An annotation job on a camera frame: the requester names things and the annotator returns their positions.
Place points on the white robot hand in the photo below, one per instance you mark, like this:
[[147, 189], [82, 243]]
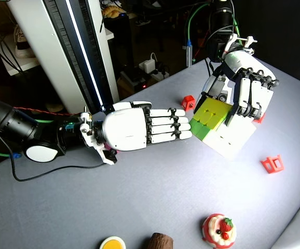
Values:
[[243, 63], [124, 129]]

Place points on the multicoloured puzzle cube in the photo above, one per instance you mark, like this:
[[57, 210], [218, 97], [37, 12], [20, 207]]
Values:
[[212, 111]]

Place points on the black box with red light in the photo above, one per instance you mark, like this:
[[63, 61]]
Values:
[[134, 80]]

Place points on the grey plug with blue end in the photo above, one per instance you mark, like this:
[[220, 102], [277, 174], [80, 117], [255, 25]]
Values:
[[189, 54]]

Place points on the small red toy stool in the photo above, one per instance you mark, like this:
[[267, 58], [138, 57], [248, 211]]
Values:
[[187, 101], [266, 164], [259, 119]]

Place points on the white power strip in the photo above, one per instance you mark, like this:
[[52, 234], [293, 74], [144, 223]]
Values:
[[160, 75]]

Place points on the white power adapter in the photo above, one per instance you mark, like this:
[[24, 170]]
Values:
[[148, 67]]

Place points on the tall black box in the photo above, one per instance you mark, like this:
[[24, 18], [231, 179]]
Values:
[[119, 39]]

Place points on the grey table cloth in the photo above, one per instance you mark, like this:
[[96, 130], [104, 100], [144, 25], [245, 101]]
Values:
[[61, 220]]

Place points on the yellow disc with white rim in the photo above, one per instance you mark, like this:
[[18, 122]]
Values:
[[112, 244]]

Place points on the brown toy log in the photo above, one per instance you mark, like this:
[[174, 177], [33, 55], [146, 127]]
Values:
[[160, 241]]

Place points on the yellowish toy bread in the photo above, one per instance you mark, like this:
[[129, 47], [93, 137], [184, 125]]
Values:
[[112, 11]]

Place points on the white column with black slot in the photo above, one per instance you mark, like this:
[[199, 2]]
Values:
[[35, 39]]

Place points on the white shoe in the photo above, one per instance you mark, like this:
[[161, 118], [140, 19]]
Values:
[[22, 49]]

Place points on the toy strawberry cake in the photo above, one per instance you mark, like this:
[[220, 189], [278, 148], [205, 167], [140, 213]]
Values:
[[217, 230]]

